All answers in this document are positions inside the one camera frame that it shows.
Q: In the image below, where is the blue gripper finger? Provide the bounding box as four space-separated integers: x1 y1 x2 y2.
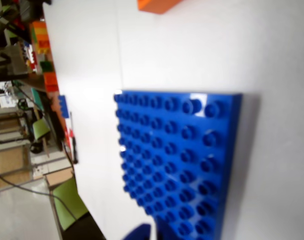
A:
123 223 152 240
155 221 178 240

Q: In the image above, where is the small blue block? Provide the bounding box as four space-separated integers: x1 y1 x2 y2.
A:
58 94 69 118

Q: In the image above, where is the orange red block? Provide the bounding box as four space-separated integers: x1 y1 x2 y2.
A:
43 71 59 93

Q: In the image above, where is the dark green block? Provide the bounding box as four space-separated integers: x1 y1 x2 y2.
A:
40 60 54 74

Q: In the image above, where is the orange yellow block stack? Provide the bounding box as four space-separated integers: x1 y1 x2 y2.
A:
30 20 52 55

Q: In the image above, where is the orange 2x4 block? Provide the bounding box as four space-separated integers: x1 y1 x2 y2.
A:
138 0 182 15

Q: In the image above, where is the large green chair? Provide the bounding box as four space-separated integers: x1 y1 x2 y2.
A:
52 177 90 232

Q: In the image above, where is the blue 8x8 studded baseplate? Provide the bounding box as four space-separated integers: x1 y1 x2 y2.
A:
113 89 243 240

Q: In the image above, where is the red black screwdriver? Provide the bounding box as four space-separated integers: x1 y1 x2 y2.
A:
68 111 79 165

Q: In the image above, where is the small green chair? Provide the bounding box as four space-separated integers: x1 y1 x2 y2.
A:
32 118 52 141

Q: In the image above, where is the pile of mixed bricks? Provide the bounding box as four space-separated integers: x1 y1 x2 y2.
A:
20 41 41 74

